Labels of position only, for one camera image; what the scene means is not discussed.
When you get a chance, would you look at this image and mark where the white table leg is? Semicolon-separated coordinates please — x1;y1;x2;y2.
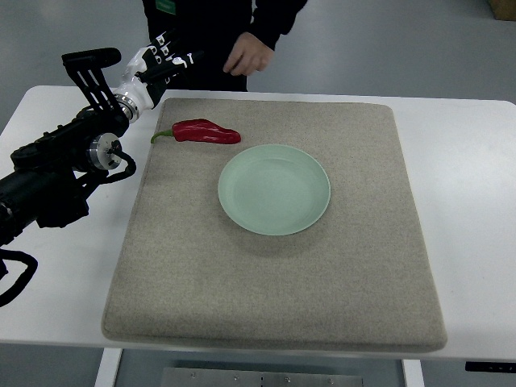
402;360;425;387
94;348;123;387

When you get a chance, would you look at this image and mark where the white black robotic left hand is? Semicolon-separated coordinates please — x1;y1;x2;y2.
114;30;204;116

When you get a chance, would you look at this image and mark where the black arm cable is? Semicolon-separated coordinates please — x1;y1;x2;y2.
0;248;40;308

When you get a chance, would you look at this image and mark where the beige fabric mat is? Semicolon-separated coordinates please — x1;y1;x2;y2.
102;98;447;353

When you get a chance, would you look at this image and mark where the cardboard box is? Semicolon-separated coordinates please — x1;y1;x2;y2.
489;0;516;21

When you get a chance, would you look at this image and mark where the person's bare hand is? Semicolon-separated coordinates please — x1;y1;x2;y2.
223;32;274;77

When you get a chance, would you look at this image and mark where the white table right leg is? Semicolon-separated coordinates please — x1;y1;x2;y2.
402;360;425;387

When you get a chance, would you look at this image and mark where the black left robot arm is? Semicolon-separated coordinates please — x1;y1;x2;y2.
1;48;136;245

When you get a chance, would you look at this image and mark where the light green plate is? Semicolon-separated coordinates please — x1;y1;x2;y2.
218;144;331;236

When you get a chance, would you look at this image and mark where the black table control panel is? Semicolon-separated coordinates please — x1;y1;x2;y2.
464;361;516;373

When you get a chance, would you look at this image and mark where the person in black clothing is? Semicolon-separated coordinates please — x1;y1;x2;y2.
143;0;306;92

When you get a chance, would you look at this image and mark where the white table left leg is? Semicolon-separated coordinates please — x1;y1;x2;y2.
94;348;123;387

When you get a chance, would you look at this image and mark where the red pepper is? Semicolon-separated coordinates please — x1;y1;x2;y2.
151;119;241;144

